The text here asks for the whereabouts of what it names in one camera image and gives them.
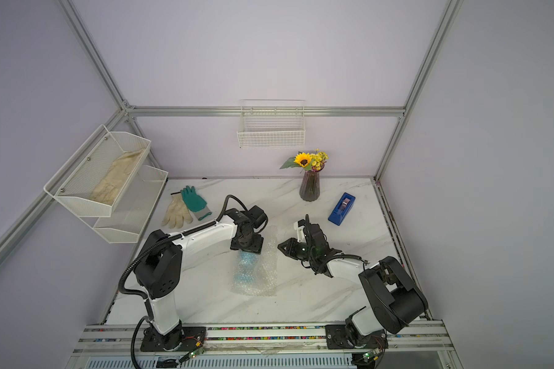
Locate clear bubble wrap sheet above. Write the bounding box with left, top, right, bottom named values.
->
left=231, top=240, right=278, bottom=297

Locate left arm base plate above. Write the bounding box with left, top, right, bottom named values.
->
left=140, top=326, right=206, bottom=352

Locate blue plastic wine glass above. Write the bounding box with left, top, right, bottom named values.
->
left=234, top=252, right=259, bottom=285

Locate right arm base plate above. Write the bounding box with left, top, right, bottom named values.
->
left=325, top=324, right=389, bottom=350

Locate beige work glove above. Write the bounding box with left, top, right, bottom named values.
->
left=161, top=192, right=193, bottom=229

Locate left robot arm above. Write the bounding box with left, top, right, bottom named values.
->
left=132, top=205, right=269, bottom=341

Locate blue tape dispenser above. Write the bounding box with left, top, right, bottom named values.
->
left=328, top=192, right=355, bottom=226

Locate white wire wall basket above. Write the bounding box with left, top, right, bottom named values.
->
left=237, top=99, right=306, bottom=149

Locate lower white mesh shelf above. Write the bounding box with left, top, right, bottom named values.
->
left=91, top=165, right=168, bottom=244

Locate dark glass flower vase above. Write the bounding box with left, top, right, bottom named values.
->
left=299, top=171, right=320, bottom=202

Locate sunflower bouquet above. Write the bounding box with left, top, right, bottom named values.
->
left=280, top=150, right=329, bottom=172

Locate green work glove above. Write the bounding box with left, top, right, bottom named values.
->
left=180, top=186, right=212, bottom=221

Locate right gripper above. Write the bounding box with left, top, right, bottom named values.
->
left=278, top=237, right=317, bottom=261

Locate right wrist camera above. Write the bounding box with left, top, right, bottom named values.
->
left=295, top=220, right=306, bottom=243

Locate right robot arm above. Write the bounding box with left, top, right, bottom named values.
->
left=278, top=216, right=429, bottom=348

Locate aluminium front rail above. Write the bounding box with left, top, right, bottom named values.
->
left=66, top=321, right=463, bottom=368

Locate black corrugated cable hose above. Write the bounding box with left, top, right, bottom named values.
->
left=117, top=194, right=250, bottom=369

